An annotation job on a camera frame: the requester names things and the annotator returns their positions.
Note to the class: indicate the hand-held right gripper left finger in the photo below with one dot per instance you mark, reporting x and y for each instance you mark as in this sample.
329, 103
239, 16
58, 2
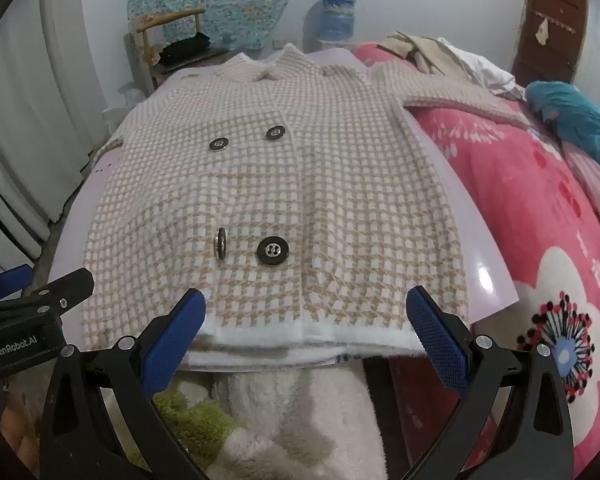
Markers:
180, 332

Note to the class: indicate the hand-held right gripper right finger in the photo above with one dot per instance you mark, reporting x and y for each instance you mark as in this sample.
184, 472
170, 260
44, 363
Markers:
437, 340

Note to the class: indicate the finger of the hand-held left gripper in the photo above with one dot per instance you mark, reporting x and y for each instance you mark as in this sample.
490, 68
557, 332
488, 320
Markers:
65, 287
10, 281

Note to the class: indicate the beige white checked blanket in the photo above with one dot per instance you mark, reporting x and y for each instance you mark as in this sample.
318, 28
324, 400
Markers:
280, 185

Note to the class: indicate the beige clothes pile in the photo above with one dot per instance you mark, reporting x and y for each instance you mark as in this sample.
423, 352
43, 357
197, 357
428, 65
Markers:
420, 52

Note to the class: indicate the bed with lilac printed sheet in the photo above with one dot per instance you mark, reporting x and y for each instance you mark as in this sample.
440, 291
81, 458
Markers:
485, 280

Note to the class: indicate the white green fluffy blanket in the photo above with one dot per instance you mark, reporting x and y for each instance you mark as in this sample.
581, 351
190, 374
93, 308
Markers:
300, 420

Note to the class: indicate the pink floral blanket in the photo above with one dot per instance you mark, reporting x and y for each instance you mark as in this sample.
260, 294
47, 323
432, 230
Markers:
530, 200

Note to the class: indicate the white curtain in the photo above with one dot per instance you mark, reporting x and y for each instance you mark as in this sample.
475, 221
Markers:
20, 110

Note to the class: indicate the teal blue garment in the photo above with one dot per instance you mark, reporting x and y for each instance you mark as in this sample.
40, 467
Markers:
580, 120

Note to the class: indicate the black bag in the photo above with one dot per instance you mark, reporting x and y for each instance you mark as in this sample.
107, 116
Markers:
185, 47

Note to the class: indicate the white crumpled cloth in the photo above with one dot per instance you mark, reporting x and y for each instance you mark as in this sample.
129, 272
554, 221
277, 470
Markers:
485, 70

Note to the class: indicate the wooden chair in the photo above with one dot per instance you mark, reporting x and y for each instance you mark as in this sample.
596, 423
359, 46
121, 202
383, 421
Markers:
150, 25

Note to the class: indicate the white water dispenser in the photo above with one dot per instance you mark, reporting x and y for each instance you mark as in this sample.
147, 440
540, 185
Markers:
335, 46

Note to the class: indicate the cream cloth on door hook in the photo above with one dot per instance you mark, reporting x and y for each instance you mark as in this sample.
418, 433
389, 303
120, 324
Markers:
543, 31

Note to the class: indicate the brown door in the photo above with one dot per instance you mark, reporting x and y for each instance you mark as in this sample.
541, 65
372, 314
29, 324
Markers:
555, 35

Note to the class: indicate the blue water jug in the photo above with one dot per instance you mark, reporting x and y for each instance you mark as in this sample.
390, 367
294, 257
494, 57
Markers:
337, 15

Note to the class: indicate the wall socket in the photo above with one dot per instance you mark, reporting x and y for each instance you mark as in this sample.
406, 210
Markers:
279, 43

